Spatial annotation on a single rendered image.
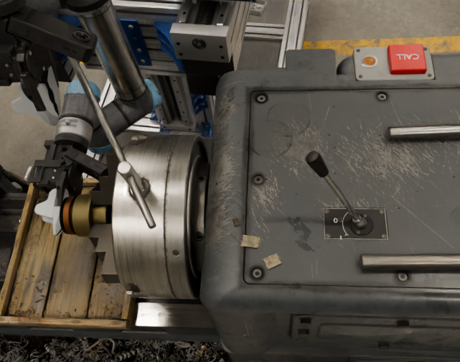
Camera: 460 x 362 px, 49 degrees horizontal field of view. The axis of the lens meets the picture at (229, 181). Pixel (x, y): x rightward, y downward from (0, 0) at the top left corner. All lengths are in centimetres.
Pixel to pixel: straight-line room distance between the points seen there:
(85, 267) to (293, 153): 60
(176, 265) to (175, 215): 9
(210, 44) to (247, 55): 116
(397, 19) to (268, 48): 79
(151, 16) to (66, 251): 63
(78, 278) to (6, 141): 156
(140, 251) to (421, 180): 46
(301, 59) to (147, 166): 34
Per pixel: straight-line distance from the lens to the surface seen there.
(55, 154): 112
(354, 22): 282
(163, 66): 152
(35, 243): 129
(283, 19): 252
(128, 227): 85
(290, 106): 88
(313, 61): 94
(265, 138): 84
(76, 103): 115
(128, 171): 77
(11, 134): 270
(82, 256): 123
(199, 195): 88
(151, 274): 88
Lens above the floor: 196
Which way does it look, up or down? 61 degrees down
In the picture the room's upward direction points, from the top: 11 degrees counter-clockwise
